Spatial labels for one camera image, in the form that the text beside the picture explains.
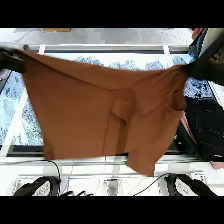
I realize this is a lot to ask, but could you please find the brown garment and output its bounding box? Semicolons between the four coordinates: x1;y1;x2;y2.
15;49;190;178

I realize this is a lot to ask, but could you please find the blue garment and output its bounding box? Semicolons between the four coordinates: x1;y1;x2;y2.
187;30;209;60

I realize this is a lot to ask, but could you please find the silver frame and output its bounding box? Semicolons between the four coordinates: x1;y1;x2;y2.
0;155;224;197

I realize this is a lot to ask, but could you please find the black garment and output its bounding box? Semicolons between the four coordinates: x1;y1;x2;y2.
175;95;224;162

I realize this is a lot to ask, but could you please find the black cable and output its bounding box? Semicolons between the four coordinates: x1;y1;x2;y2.
42;159;63;183
132;172;172;197

